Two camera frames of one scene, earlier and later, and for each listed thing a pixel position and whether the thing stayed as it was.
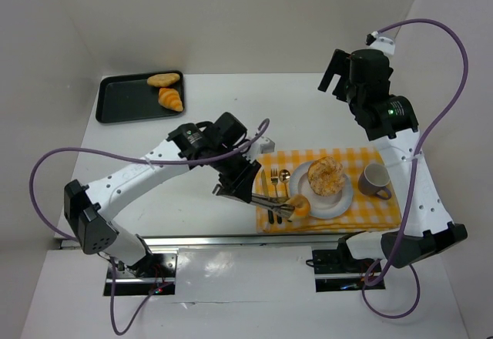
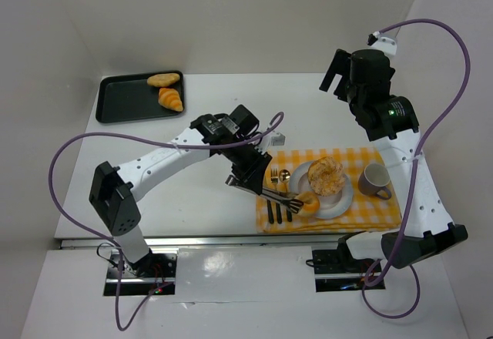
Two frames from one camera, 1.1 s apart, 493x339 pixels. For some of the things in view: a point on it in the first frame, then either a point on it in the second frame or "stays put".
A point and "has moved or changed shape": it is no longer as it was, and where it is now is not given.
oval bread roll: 159,80 stays put
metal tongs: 276,206 → 290,202
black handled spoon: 284,176 stays put
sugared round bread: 326,176 stays put
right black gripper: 338,72 stays put
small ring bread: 301,205 has moved or changed shape
